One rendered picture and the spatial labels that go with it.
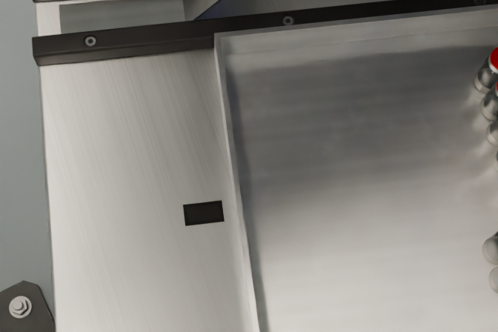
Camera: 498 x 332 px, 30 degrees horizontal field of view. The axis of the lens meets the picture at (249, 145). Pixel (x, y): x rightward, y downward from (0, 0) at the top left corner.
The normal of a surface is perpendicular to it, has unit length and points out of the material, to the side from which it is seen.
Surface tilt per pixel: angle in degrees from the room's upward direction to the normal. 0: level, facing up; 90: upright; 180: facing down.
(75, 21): 0
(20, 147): 0
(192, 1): 55
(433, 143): 0
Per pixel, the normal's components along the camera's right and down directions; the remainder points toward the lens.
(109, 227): 0.04, -0.32
